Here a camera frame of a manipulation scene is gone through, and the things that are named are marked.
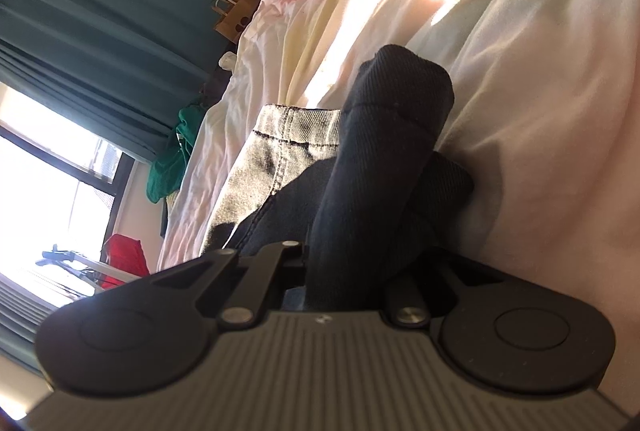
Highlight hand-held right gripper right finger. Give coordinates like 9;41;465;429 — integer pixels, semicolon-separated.
384;248;507;328

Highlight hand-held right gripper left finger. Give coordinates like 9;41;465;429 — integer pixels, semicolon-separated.
149;240;309;329

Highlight black pants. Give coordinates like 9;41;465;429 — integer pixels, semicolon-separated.
200;43;476;315

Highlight green garment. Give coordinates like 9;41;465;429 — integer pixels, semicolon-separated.
146;105;207;204

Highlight red cloth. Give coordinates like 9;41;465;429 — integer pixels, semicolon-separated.
102;233;152;290

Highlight metal drying rack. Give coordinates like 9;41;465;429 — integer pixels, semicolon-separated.
41;244;152;299

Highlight white bed sheet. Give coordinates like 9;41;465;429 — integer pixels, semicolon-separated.
159;0;640;412

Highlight window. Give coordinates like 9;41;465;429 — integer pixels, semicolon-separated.
0;83;137;312

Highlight brown paper bag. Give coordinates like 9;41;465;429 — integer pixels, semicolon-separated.
212;0;264;44

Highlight teal curtain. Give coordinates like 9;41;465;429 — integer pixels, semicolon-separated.
0;0;251;162
0;283;56;354

